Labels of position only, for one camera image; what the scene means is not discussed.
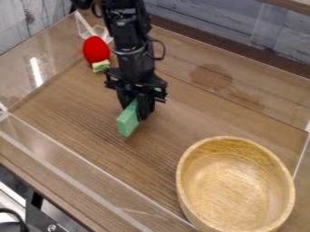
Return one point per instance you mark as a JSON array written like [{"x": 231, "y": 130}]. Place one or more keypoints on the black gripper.
[{"x": 134, "y": 79}]

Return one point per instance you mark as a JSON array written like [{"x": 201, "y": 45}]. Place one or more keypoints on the green rectangular block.
[{"x": 127, "y": 121}]

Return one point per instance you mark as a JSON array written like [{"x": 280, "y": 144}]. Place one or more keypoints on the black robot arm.
[{"x": 129, "y": 23}]

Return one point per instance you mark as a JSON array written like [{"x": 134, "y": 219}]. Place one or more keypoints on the brown wooden bowl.
[{"x": 234, "y": 186}]

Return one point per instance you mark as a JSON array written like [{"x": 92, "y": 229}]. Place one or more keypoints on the red plush strawberry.
[{"x": 96, "y": 53}]

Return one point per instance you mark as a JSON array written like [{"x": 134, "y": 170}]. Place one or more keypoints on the black table leg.
[{"x": 38, "y": 200}]

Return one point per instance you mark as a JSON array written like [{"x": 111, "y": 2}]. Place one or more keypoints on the clear acrylic corner bracket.
[{"x": 88, "y": 31}]

